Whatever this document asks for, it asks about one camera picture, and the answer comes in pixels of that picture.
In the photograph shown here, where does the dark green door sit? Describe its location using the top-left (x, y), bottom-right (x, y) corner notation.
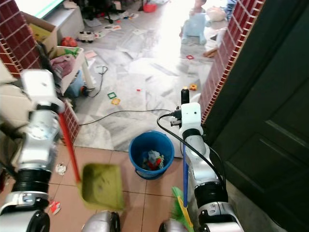
top-left (202, 0), bottom-right (309, 232)

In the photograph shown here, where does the white toy car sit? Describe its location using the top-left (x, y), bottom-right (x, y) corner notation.
top-left (77, 30), bottom-right (100, 44)

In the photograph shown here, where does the silver left robot leg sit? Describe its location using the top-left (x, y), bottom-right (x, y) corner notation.
top-left (81, 211), bottom-right (122, 232)

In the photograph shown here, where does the light blue child stool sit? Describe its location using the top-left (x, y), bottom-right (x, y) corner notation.
top-left (181, 13), bottom-right (211, 46)

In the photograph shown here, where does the white crumpled paper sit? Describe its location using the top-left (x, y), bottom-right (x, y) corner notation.
top-left (55, 163), bottom-right (68, 176)

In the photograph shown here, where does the black floor cable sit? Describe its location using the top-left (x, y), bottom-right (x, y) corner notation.
top-left (77, 108), bottom-right (161, 127)

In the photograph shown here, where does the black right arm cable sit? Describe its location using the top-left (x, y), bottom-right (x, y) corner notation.
top-left (156, 112), bottom-right (227, 187)

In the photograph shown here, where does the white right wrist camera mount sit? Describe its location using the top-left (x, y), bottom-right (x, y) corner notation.
top-left (180, 102), bottom-right (203, 132)

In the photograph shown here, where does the white plastic tube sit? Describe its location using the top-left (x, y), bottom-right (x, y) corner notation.
top-left (84, 60), bottom-right (96, 91)

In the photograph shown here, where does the silver right robot leg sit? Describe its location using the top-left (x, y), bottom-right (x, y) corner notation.
top-left (158, 219), bottom-right (180, 232)

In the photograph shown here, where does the green dustpan with red handle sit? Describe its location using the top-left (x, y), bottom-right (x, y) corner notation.
top-left (58, 113), bottom-right (126, 212)

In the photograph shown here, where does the brown cardboard box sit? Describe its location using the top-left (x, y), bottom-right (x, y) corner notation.
top-left (23, 12), bottom-right (59, 57)

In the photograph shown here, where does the brown toy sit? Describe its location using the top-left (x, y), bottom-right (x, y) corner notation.
top-left (202, 47), bottom-right (219, 59)

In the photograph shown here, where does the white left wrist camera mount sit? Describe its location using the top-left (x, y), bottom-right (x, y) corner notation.
top-left (21, 69), bottom-right (64, 110)

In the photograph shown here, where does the white box with clothes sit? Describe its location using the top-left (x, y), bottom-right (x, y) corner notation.
top-left (50, 45), bottom-right (93, 96)

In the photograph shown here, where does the silver robot leg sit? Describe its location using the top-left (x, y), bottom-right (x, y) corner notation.
top-left (158, 219), bottom-right (180, 232)
top-left (81, 211), bottom-right (122, 232)

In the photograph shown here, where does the green broom with blue handle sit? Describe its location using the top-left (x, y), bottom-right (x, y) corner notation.
top-left (171, 88), bottom-right (195, 230)

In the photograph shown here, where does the crumpled rubbish in bucket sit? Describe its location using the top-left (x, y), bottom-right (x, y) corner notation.
top-left (142, 149), bottom-right (165, 170)

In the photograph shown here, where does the red plastic basket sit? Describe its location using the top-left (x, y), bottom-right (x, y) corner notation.
top-left (142, 2), bottom-right (158, 13)

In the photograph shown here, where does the red and white wrapper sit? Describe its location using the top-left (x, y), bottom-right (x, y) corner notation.
top-left (48, 200), bottom-right (63, 216)

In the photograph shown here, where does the blue plastic bucket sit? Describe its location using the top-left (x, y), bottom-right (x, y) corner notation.
top-left (128, 130), bottom-right (176, 181)

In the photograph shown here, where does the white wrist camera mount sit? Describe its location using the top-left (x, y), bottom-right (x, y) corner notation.
top-left (180, 102), bottom-right (203, 132)
top-left (21, 69), bottom-right (64, 110)

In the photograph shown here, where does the person in blue clothes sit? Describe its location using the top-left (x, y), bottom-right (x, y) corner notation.
top-left (192, 0), bottom-right (238, 23)

